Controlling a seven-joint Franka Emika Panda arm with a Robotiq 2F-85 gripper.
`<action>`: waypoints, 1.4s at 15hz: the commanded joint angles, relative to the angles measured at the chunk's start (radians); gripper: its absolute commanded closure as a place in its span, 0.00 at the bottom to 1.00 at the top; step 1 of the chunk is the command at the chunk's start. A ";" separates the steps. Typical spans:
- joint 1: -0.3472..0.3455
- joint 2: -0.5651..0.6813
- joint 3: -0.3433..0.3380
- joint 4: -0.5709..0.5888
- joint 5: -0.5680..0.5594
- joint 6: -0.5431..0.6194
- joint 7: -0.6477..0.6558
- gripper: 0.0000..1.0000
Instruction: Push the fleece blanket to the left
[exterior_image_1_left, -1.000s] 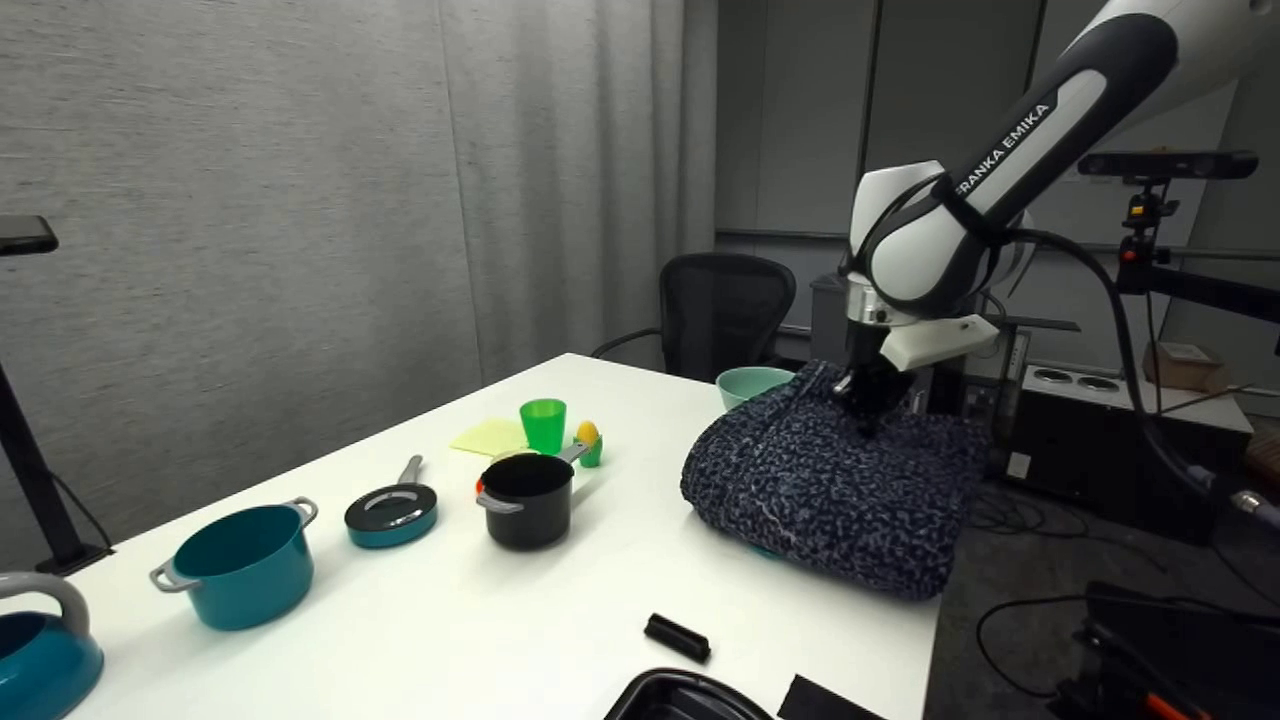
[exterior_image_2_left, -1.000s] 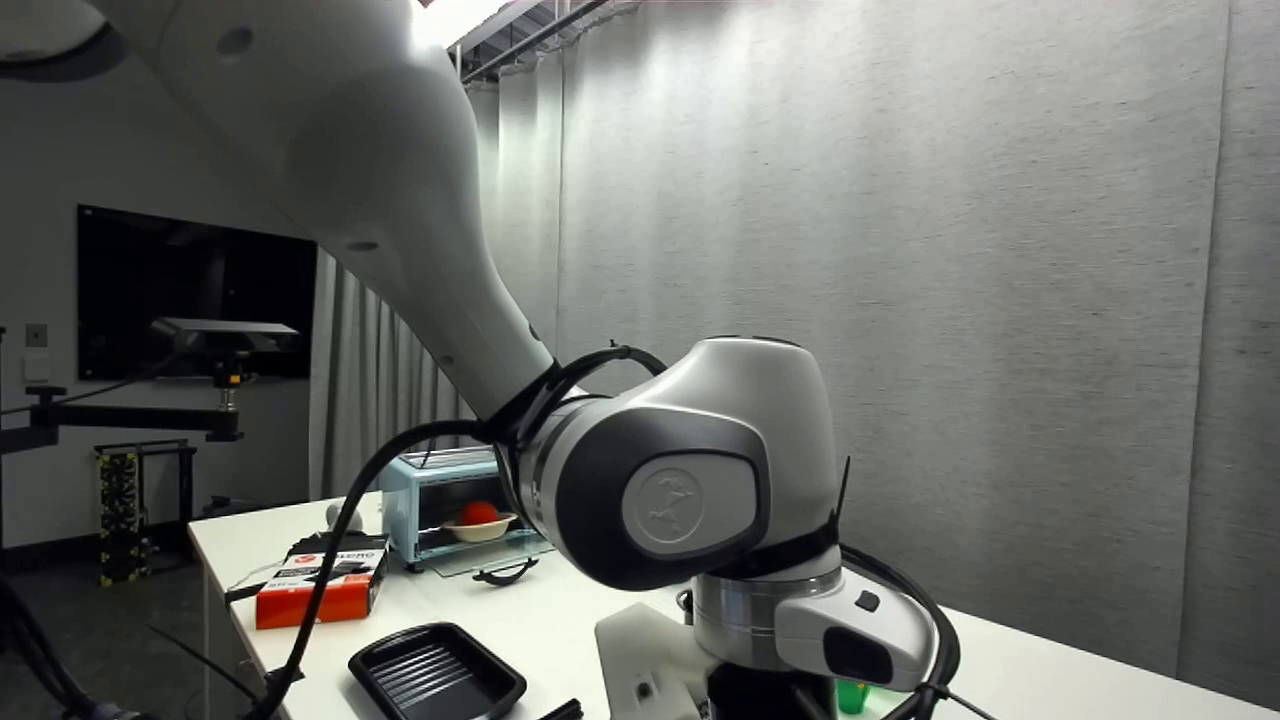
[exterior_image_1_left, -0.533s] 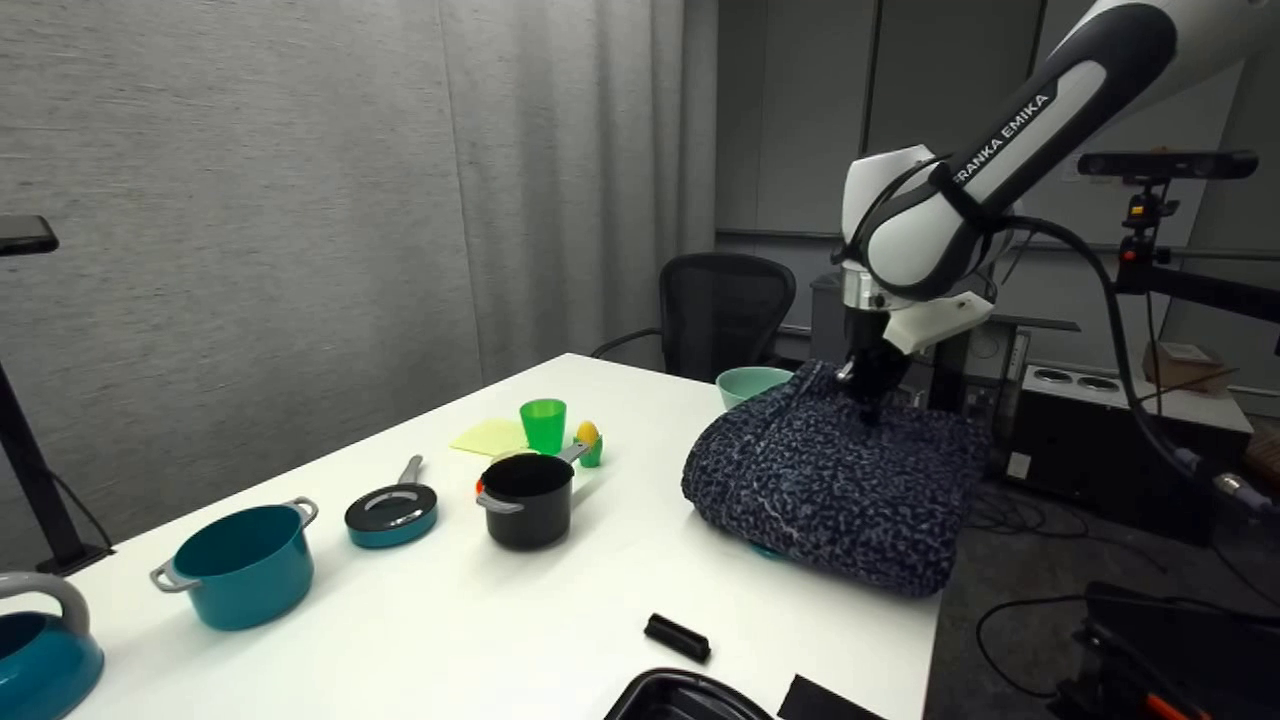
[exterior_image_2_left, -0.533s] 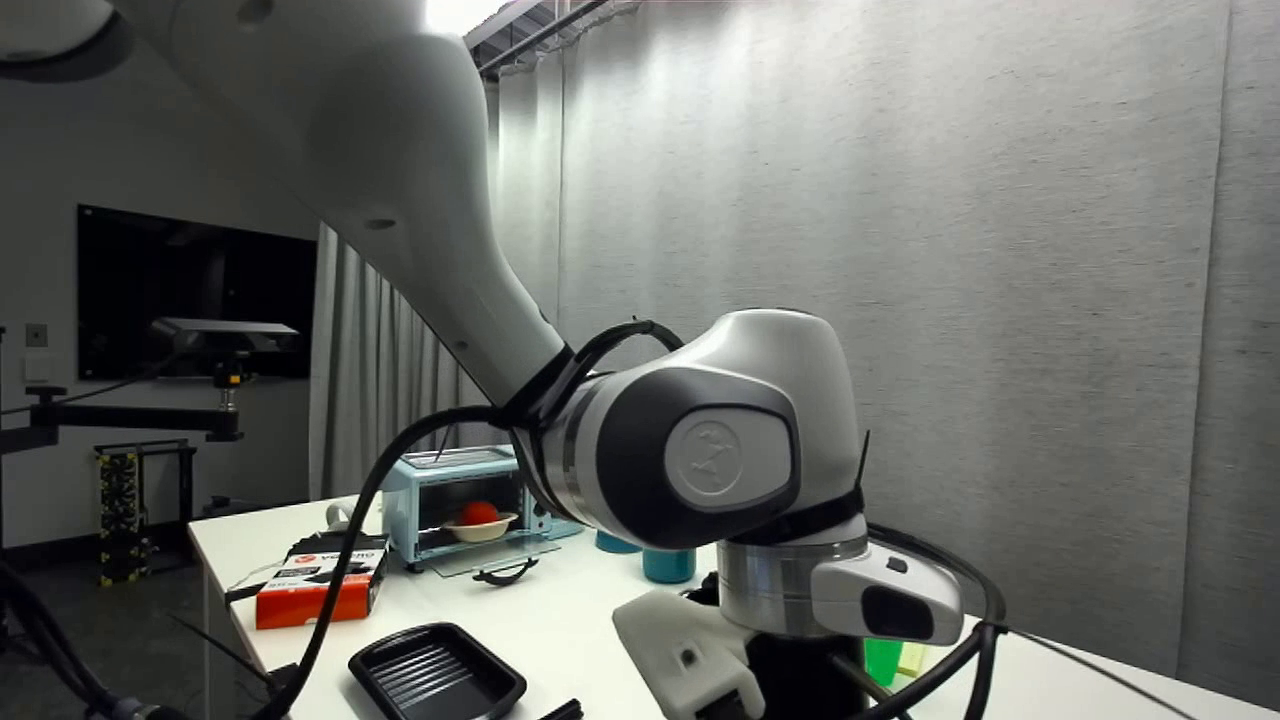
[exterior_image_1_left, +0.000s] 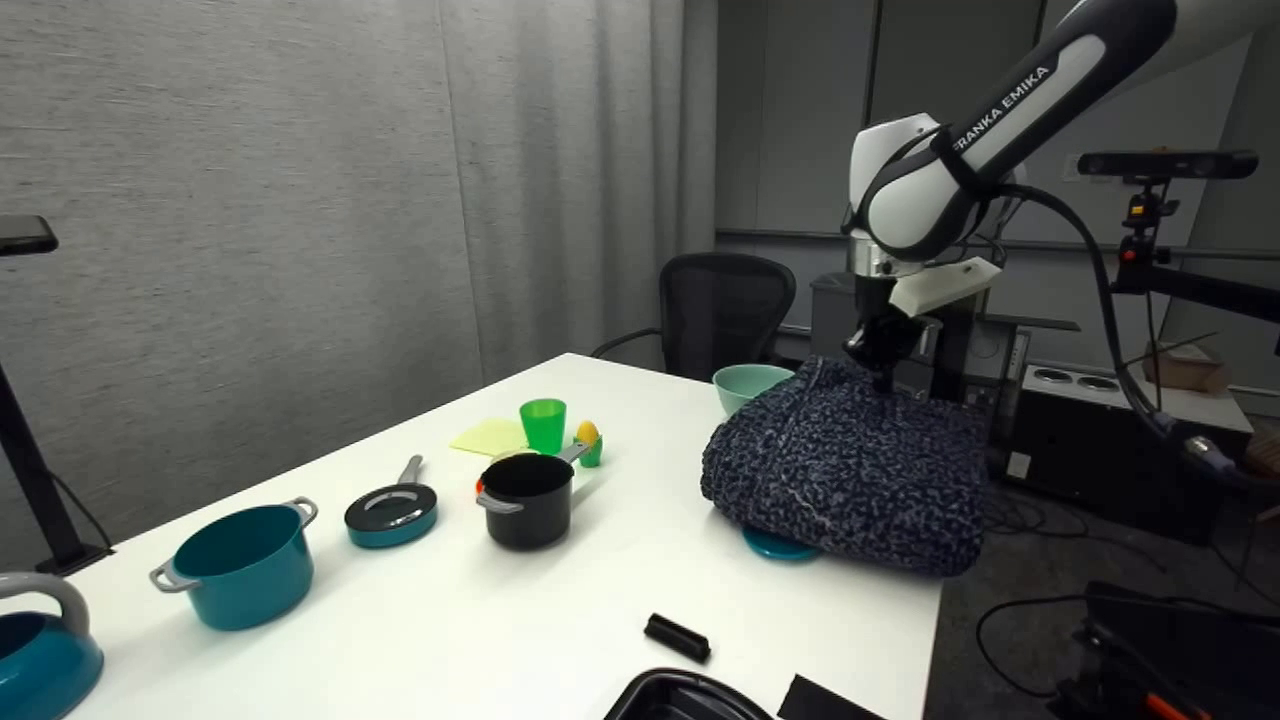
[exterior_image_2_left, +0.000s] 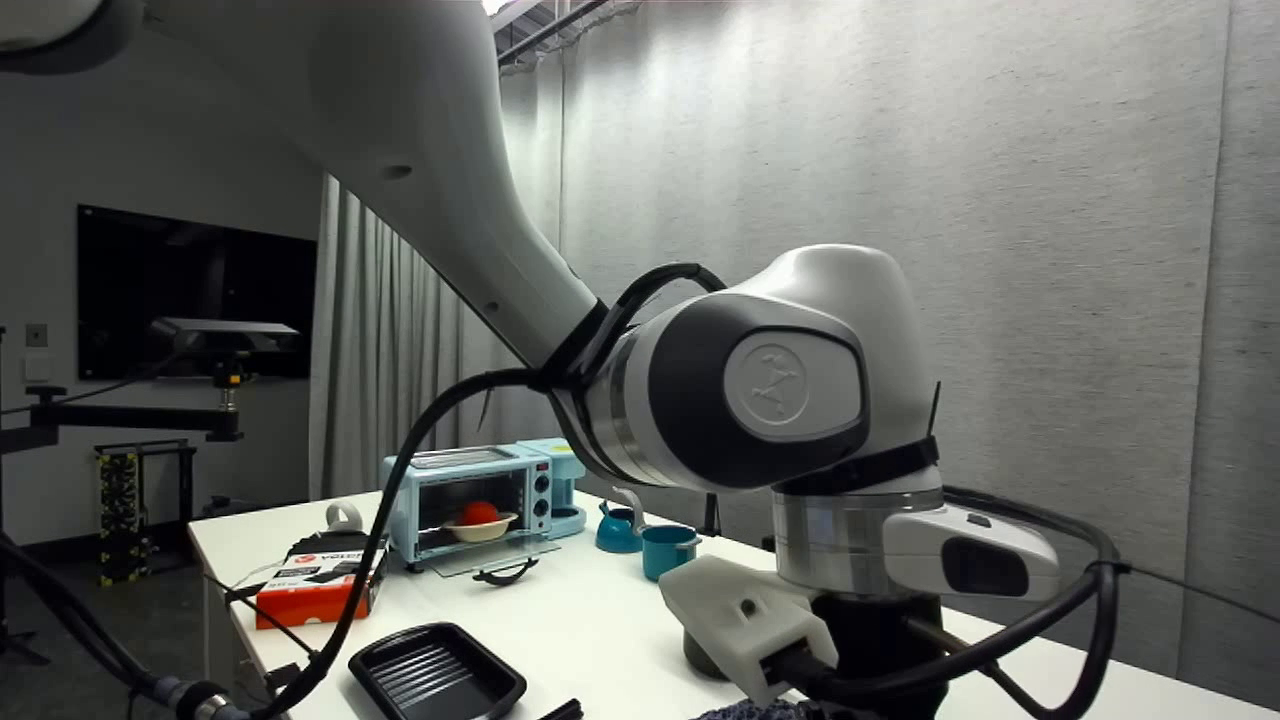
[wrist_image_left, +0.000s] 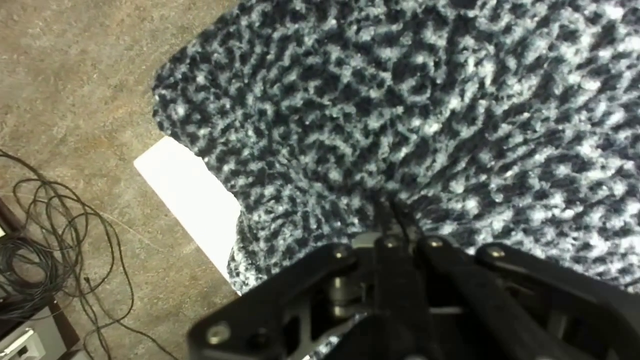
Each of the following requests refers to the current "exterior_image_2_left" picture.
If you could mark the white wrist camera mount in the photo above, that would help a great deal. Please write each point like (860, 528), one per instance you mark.
(732, 605)

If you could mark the black eyeglasses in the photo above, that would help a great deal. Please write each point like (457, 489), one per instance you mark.
(507, 576)

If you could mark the teal cooking pot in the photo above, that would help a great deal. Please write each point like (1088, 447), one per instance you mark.
(666, 552)

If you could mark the white wall outlet plate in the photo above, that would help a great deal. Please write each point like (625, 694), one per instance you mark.
(34, 335)

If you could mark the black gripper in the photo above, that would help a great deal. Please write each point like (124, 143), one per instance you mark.
(883, 641)

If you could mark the stereo camera on boom stand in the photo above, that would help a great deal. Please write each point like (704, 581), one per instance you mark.
(223, 331)

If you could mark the orange box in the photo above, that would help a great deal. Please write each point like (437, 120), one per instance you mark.
(313, 603)

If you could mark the black grill tray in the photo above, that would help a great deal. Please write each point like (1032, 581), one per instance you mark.
(435, 673)

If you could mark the fluorescent ceiling light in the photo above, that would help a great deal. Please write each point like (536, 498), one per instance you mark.
(493, 5)

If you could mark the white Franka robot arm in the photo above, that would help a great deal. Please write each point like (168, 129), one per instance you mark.
(402, 107)

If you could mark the metal rack shelf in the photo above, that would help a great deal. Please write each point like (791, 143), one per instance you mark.
(120, 515)

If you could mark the light blue toaster oven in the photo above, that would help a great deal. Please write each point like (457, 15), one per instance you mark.
(542, 495)

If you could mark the black flat pouch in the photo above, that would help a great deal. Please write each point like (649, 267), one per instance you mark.
(326, 547)

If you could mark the metal ceiling rail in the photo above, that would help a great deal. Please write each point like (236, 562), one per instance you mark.
(555, 26)

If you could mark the small black block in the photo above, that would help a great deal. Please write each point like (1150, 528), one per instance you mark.
(563, 709)

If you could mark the white tape roll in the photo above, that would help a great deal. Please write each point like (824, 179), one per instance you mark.
(343, 516)

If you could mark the grey window curtain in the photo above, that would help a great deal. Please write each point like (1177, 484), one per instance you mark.
(374, 361)

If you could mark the black wall monitor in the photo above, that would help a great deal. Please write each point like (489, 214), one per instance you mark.
(185, 267)

